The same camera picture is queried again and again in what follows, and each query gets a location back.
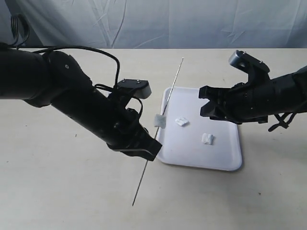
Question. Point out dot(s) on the white rectangular plastic tray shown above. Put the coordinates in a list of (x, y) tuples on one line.
[(183, 146)]

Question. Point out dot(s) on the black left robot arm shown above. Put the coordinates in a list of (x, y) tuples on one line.
[(52, 77)]

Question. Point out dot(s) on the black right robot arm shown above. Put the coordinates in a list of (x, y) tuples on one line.
[(287, 93)]

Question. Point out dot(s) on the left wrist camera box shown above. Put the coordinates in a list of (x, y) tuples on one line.
[(138, 88)]

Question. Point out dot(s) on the grey wrinkled backdrop curtain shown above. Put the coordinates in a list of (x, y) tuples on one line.
[(160, 23)]

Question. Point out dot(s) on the white marshmallow handle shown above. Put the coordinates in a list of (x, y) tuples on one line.
[(159, 121)]

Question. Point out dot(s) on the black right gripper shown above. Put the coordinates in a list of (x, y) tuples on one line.
[(240, 104)]

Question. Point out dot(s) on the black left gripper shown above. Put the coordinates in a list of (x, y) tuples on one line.
[(132, 139)]

